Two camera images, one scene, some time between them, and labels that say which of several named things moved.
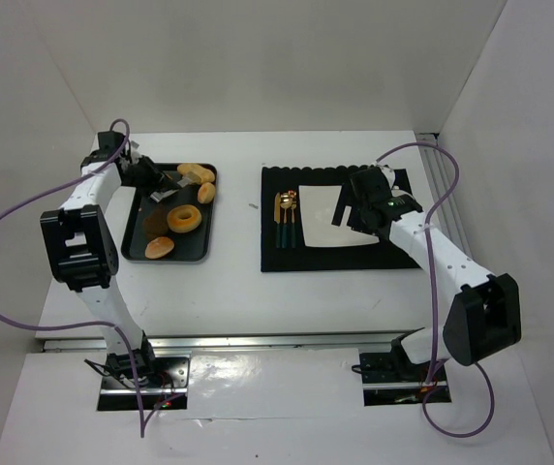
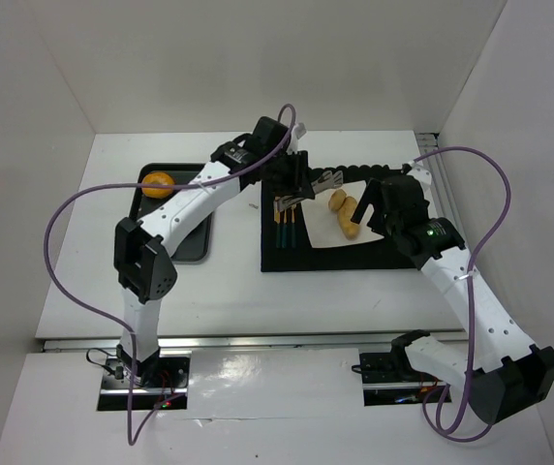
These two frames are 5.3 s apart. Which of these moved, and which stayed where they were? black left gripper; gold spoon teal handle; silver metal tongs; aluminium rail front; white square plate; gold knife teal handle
Moved: silver metal tongs; black left gripper
Stayed: gold spoon teal handle; aluminium rail front; white square plate; gold knife teal handle
